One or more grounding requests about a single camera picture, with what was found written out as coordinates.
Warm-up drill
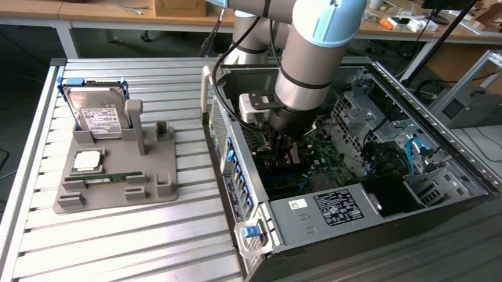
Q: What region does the black hanging cable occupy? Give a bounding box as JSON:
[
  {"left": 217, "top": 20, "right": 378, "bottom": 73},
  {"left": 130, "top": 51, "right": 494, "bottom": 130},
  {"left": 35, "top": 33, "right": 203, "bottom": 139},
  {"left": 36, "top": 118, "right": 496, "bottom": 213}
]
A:
[{"left": 199, "top": 7, "right": 227, "bottom": 58}]

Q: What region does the aluminium profile frame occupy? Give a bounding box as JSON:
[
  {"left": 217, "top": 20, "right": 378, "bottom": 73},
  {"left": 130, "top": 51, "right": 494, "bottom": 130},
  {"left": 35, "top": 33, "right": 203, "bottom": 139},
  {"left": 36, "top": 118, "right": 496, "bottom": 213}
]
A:
[{"left": 450, "top": 49, "right": 502, "bottom": 98}]

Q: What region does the green RAM stick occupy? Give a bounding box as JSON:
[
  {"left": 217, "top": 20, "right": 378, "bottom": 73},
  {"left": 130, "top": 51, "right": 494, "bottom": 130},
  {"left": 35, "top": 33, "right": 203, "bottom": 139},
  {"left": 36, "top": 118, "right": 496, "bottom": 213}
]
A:
[{"left": 64, "top": 171, "right": 143, "bottom": 183}]

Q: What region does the blue expansion slot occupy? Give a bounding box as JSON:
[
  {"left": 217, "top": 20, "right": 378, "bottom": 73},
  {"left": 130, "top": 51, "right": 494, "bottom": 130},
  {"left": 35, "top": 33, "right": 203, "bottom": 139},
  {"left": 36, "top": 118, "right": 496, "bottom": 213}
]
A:
[{"left": 262, "top": 170, "right": 298, "bottom": 180}]

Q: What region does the blue disk wire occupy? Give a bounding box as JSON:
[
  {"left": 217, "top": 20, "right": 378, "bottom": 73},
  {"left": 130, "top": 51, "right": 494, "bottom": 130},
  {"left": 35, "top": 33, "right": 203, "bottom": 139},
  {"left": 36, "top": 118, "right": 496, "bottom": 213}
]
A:
[{"left": 405, "top": 136, "right": 429, "bottom": 177}]

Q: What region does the grey power supply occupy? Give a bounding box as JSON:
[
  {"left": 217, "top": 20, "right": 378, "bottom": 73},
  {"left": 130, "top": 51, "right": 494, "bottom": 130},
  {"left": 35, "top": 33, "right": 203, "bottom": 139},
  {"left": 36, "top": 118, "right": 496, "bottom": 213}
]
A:
[{"left": 267, "top": 183, "right": 385, "bottom": 248}]

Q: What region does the graphics card with metal bracket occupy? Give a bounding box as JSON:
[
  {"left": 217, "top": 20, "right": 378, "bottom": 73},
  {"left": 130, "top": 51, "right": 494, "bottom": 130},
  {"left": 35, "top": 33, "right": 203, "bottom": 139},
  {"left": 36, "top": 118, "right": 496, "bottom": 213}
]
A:
[{"left": 253, "top": 148, "right": 315, "bottom": 179}]

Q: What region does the brown cardboard box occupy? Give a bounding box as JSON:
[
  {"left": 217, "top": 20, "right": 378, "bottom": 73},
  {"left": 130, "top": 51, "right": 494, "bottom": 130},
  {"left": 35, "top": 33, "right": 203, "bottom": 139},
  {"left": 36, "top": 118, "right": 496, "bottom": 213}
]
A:
[{"left": 152, "top": 0, "right": 209, "bottom": 17}]

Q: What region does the black camera cable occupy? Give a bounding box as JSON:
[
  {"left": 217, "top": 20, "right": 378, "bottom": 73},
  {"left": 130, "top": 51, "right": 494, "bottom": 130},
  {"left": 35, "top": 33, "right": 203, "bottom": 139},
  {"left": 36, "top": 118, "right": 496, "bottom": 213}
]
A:
[{"left": 210, "top": 0, "right": 285, "bottom": 132}]

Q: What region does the grey cable with plug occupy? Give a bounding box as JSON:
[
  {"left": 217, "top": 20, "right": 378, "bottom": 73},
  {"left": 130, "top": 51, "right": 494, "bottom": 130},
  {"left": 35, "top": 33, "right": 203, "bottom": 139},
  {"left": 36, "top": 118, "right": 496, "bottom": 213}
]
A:
[{"left": 111, "top": 0, "right": 154, "bottom": 15}]

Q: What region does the silver hard disk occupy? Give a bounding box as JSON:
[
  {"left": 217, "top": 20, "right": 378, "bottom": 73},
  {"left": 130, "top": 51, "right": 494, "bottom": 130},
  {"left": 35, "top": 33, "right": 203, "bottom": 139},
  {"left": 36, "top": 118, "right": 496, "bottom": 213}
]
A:
[{"left": 64, "top": 86, "right": 131, "bottom": 140}]

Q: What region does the silver CPU chip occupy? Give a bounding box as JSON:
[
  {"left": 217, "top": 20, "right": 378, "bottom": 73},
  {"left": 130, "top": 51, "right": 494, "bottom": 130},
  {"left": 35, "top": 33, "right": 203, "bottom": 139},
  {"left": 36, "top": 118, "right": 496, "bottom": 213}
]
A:
[{"left": 74, "top": 152, "right": 104, "bottom": 172}]

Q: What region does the grey plastic parts rack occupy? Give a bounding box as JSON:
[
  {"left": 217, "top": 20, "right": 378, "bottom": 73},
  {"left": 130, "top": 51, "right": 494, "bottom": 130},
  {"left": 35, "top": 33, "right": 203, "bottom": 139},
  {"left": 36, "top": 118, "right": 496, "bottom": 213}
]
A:
[{"left": 52, "top": 99, "right": 180, "bottom": 214}]

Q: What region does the grey computer tower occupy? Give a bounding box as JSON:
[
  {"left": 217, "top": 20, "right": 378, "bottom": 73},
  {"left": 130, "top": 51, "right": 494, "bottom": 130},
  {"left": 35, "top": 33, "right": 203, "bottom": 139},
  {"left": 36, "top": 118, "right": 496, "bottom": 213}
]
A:
[{"left": 429, "top": 86, "right": 502, "bottom": 130}]

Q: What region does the silver chipset heatsink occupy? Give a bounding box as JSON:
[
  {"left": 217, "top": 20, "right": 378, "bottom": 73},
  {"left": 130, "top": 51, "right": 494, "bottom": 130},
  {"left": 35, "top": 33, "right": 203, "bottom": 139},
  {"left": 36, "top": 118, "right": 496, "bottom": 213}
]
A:
[{"left": 311, "top": 173, "right": 335, "bottom": 190}]

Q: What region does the wooden desk white frame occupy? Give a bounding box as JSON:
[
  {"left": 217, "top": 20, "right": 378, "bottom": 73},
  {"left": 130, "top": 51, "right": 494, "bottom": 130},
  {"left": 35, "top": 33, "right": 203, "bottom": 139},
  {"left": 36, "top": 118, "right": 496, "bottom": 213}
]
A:
[
  {"left": 345, "top": 0, "right": 502, "bottom": 86},
  {"left": 0, "top": 0, "right": 237, "bottom": 59}
]

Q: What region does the black monitor with stand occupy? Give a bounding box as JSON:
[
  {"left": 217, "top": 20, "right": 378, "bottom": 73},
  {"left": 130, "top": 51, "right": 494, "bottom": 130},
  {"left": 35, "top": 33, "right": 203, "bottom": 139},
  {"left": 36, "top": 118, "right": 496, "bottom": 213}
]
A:
[{"left": 421, "top": 0, "right": 478, "bottom": 25}]

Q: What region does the brown cardboard piece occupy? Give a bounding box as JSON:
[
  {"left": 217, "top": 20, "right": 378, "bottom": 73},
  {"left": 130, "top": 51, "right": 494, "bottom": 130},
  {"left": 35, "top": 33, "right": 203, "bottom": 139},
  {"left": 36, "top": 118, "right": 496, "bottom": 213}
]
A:
[{"left": 473, "top": 2, "right": 502, "bottom": 32}]

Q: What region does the black wire bundle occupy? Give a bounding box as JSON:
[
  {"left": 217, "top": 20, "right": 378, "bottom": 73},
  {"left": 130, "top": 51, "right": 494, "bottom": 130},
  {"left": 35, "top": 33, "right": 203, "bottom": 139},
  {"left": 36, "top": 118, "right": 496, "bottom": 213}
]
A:
[{"left": 358, "top": 140, "right": 411, "bottom": 179}]

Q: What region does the silver perforated drive cage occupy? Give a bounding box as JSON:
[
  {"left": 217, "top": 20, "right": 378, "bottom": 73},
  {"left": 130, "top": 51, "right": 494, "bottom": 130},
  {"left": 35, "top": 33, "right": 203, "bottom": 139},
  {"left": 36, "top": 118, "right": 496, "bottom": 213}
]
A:
[{"left": 330, "top": 88, "right": 399, "bottom": 145}]

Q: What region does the blue disk caddy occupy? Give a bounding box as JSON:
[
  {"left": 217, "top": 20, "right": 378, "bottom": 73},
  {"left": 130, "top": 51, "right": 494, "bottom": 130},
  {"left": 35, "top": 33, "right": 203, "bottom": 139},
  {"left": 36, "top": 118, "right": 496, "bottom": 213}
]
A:
[{"left": 56, "top": 76, "right": 131, "bottom": 132}]

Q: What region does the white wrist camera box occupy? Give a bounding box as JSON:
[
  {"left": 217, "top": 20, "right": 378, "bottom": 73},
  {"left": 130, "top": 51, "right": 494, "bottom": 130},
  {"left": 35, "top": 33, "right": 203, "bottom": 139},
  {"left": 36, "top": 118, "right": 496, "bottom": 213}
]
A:
[{"left": 239, "top": 92, "right": 285, "bottom": 124}]

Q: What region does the grey metal disk bay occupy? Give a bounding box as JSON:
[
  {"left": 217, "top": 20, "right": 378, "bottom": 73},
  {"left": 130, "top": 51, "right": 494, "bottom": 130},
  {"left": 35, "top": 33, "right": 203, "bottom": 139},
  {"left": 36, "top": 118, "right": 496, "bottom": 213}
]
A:
[{"left": 402, "top": 169, "right": 474, "bottom": 210}]

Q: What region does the open black PC case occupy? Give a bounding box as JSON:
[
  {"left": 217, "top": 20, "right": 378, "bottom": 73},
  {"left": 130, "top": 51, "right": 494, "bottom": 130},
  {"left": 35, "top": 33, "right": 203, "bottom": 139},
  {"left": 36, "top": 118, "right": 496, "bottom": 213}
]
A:
[{"left": 199, "top": 57, "right": 502, "bottom": 282}]

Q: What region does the white small box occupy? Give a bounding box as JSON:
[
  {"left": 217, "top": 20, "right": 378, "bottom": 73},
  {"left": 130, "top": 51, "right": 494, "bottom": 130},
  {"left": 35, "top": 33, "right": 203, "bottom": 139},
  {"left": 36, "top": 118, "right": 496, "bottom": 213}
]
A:
[{"left": 406, "top": 18, "right": 440, "bottom": 32}]

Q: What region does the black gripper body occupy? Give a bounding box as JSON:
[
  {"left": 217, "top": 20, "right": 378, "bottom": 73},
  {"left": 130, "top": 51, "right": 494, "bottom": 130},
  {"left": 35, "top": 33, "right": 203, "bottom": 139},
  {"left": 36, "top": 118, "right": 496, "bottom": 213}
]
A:
[{"left": 269, "top": 107, "right": 317, "bottom": 139}]

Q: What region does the black tripod pole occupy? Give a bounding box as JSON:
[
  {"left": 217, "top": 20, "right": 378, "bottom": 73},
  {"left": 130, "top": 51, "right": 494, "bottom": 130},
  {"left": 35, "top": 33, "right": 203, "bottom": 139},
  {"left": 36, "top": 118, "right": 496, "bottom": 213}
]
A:
[{"left": 398, "top": 0, "right": 481, "bottom": 86}]

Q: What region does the blue case latch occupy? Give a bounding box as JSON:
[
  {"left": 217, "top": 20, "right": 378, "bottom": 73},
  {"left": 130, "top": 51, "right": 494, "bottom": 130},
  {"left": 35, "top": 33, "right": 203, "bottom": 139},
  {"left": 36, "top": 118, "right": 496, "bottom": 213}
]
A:
[{"left": 241, "top": 225, "right": 263, "bottom": 239}]

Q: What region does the green motherboard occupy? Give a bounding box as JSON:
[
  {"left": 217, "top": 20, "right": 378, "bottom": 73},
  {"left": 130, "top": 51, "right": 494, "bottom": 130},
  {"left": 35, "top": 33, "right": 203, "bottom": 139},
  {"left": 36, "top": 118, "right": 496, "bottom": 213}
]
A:
[{"left": 241, "top": 117, "right": 357, "bottom": 201}]

